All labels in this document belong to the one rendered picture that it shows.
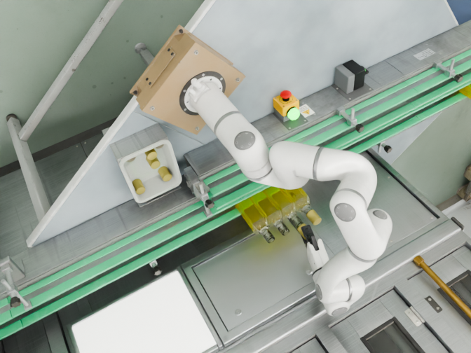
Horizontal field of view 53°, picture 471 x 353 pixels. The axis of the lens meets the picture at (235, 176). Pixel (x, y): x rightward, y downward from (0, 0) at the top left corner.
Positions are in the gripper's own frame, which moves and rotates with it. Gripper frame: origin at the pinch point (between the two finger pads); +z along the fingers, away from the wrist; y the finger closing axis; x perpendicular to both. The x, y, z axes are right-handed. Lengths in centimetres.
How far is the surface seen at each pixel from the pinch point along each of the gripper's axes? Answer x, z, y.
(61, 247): 81, 17, 6
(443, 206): -221, 176, -311
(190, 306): 44.2, -7.5, -12.0
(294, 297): 9.9, -14.8, -11.8
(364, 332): -8.2, -30.7, -16.7
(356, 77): -35, 45, 22
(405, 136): -75, 65, -42
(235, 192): 19.2, 20.4, 6.5
